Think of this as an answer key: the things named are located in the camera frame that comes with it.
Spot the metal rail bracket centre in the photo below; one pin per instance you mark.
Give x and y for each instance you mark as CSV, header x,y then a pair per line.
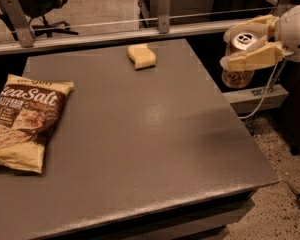
x,y
163,16

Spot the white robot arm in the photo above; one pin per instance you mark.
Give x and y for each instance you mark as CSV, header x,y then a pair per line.
x,y
289,115

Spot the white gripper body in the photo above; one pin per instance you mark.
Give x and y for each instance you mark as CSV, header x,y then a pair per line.
x,y
296,32

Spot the orange soda can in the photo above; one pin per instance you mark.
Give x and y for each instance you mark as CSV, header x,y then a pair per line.
x,y
235,76

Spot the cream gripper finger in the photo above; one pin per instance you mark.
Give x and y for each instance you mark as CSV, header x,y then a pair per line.
x,y
260,55
261,25

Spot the yellow sponge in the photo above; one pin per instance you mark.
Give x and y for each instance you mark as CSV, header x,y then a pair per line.
x,y
142,56

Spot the metal rail bracket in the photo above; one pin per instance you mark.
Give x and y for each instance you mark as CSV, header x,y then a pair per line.
x,y
163,16
21,27

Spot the metal rail bracket left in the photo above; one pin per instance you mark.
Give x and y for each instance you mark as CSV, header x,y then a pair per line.
x,y
21,27

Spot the sea salt chips bag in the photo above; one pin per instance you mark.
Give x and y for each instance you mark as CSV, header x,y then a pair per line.
x,y
29,112

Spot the metal guard rail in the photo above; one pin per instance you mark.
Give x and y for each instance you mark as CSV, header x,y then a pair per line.
x,y
120,38

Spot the black office chair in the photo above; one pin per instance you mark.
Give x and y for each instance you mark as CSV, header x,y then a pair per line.
x,y
39,8

